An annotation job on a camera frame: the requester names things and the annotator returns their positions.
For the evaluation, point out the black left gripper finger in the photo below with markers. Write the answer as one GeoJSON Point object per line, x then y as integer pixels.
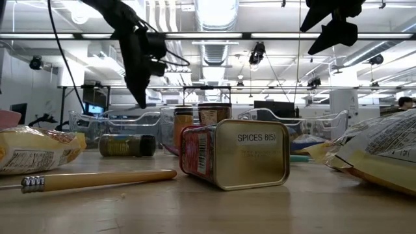
{"type": "Point", "coordinates": [138, 92]}

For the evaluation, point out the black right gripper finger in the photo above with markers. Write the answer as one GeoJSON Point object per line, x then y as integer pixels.
{"type": "Point", "coordinates": [317, 18]}
{"type": "Point", "coordinates": [341, 34]}

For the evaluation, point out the clear plastic bin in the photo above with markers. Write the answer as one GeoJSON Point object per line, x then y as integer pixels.
{"type": "Point", "coordinates": [195, 112]}
{"type": "Point", "coordinates": [113, 125]}
{"type": "Point", "coordinates": [336, 128]}

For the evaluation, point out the green spice jar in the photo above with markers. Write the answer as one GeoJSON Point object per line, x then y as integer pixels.
{"type": "Point", "coordinates": [126, 145]}

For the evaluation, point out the orange spice jar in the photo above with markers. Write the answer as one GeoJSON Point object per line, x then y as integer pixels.
{"type": "Point", "coordinates": [183, 126]}

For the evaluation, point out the purple spoon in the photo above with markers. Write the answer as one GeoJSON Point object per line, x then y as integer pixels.
{"type": "Point", "coordinates": [172, 150]}

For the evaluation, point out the brown spice jar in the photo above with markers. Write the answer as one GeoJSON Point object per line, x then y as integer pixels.
{"type": "Point", "coordinates": [214, 115]}

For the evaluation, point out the blue snack bag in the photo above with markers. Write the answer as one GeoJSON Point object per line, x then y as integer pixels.
{"type": "Point", "coordinates": [307, 141]}

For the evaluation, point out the white yellow snack bag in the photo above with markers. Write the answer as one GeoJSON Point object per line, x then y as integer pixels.
{"type": "Point", "coordinates": [383, 152]}

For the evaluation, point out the gold red spice tin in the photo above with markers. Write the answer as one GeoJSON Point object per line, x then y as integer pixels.
{"type": "Point", "coordinates": [247, 159]}

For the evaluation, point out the black background robot arm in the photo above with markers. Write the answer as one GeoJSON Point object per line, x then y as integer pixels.
{"type": "Point", "coordinates": [42, 119]}

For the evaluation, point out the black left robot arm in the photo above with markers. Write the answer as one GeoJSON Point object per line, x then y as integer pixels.
{"type": "Point", "coordinates": [110, 13]}

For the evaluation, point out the black ceiling spotlight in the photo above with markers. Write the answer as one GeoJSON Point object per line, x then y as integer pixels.
{"type": "Point", "coordinates": [240, 84]}
{"type": "Point", "coordinates": [377, 59]}
{"type": "Point", "coordinates": [35, 63]}
{"type": "Point", "coordinates": [257, 53]}
{"type": "Point", "coordinates": [314, 82]}

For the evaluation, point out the monitor with blue screen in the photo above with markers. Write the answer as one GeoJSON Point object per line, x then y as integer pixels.
{"type": "Point", "coordinates": [92, 109]}

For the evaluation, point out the person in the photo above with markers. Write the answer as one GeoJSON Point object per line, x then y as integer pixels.
{"type": "Point", "coordinates": [405, 103]}

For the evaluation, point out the black monitor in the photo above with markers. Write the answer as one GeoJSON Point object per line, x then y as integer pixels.
{"type": "Point", "coordinates": [276, 109]}
{"type": "Point", "coordinates": [19, 112]}

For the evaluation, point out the pink bowl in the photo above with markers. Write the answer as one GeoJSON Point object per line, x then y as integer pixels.
{"type": "Point", "coordinates": [8, 118]}

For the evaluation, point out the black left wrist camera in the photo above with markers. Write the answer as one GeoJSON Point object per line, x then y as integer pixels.
{"type": "Point", "coordinates": [157, 48]}

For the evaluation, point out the black overhead frame bar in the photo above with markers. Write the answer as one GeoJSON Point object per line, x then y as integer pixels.
{"type": "Point", "coordinates": [246, 35]}

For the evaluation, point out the black background rig frame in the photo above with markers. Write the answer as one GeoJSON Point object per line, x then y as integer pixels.
{"type": "Point", "coordinates": [62, 107]}

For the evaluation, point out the silver ventilation duct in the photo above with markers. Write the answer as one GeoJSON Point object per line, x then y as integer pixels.
{"type": "Point", "coordinates": [216, 19]}

